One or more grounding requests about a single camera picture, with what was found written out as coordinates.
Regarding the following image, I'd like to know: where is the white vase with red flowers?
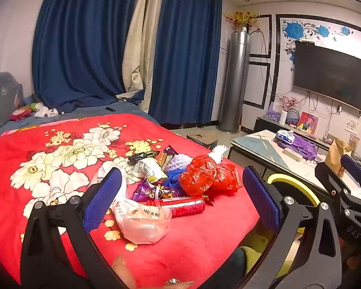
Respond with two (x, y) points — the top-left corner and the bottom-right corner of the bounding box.
(278, 96), (300, 125)

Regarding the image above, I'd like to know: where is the white plastic bag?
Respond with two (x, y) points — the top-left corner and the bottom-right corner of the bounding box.
(97, 159), (148, 226)

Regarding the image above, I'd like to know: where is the white plush toy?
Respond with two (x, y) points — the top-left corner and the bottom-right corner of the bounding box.
(34, 102), (59, 118)

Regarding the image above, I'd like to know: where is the white power strip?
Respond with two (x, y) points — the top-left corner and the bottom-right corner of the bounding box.
(283, 147), (303, 161)

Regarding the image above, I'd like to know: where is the red snack packet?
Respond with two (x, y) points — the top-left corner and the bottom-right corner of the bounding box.
(152, 195), (206, 217)

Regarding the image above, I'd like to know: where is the silver tower air conditioner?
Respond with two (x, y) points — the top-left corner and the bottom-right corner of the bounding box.
(218, 27), (251, 133)

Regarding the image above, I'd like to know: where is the brown paper bag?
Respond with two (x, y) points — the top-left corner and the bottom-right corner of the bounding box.
(324, 138), (353, 177)

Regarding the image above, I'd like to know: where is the round ornament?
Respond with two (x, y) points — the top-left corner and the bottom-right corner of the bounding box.
(287, 108), (302, 128)

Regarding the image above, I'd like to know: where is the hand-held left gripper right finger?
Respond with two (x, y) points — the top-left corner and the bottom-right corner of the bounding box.
(242, 165), (343, 289)

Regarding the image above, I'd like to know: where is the blue curtain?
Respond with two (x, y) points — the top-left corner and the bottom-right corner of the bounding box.
(32, 0), (145, 112)
(149, 0), (223, 125)

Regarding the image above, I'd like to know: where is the red plastic bag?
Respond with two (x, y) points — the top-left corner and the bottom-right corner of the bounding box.
(178, 155), (243, 196)

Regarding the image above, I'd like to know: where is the blue bed sheet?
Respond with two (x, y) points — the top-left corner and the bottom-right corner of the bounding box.
(0, 102), (163, 139)

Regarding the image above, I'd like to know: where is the purple backpack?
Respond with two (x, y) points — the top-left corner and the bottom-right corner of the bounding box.
(277, 135), (318, 161)

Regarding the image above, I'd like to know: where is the green clothing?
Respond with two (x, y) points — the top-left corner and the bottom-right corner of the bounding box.
(239, 226), (277, 277)

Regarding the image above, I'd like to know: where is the person's left hand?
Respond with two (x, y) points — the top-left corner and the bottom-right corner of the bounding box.
(113, 254), (196, 289)

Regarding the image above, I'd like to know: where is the beige curtain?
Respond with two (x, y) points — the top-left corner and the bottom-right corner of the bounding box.
(116, 0), (169, 112)

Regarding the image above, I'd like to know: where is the colourful painting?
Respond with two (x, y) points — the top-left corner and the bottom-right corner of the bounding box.
(297, 111), (319, 135)

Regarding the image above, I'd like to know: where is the black television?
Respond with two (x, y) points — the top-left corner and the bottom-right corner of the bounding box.
(293, 40), (361, 110)

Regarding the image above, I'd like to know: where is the purple box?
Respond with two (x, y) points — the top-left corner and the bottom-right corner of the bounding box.
(265, 102), (282, 121)

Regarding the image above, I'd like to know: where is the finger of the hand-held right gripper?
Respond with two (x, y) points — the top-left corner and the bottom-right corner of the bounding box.
(315, 162), (354, 214)
(341, 154), (361, 208)

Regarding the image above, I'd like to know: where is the black snack wrapper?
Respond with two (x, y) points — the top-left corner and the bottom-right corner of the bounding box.
(128, 151), (158, 163)

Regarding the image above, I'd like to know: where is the silver snack packet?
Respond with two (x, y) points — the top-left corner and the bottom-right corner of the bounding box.
(128, 158), (167, 184)

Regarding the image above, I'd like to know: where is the grey headboard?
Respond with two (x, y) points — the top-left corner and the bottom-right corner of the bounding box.
(0, 72), (25, 136)

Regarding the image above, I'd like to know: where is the yellow trash bin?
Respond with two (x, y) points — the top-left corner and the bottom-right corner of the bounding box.
(266, 173), (321, 235)

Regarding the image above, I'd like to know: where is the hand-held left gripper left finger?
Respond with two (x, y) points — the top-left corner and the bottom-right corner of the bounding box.
(20, 168), (130, 289)

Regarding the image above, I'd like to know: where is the paper wall notice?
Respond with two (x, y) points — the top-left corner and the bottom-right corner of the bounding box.
(344, 119), (361, 134)

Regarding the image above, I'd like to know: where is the gold flower decoration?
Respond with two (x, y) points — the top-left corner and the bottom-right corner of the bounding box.
(224, 10), (261, 32)

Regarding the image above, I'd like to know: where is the white foam fruit net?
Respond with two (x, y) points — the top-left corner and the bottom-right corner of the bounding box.
(165, 152), (193, 173)

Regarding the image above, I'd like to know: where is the clear plastic bag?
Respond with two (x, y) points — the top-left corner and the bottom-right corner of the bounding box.
(117, 205), (173, 245)

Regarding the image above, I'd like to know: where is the black television cabinet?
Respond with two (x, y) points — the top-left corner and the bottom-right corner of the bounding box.
(254, 116), (361, 169)

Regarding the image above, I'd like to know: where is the white tissue pack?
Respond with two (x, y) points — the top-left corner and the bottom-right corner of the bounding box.
(275, 129), (295, 143)

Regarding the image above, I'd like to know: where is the white and blue coffee table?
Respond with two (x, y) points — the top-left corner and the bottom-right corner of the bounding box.
(229, 129), (361, 205)

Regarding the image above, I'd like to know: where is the maroon snack wrapper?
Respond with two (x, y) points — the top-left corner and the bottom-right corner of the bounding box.
(156, 145), (179, 169)

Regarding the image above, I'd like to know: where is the blue cloth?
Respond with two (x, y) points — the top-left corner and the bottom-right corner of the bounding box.
(164, 169), (187, 189)

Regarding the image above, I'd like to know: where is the red plush toy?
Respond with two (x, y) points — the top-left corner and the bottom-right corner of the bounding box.
(10, 106), (33, 121)

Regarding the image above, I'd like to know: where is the shiny purple candy wrapper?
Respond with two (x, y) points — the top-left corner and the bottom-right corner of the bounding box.
(132, 179), (181, 202)

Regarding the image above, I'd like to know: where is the blue flower wall decal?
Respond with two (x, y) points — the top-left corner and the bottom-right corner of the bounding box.
(283, 18), (361, 118)

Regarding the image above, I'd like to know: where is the red floral blanket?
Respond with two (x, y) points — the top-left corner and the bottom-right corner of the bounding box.
(0, 113), (261, 289)

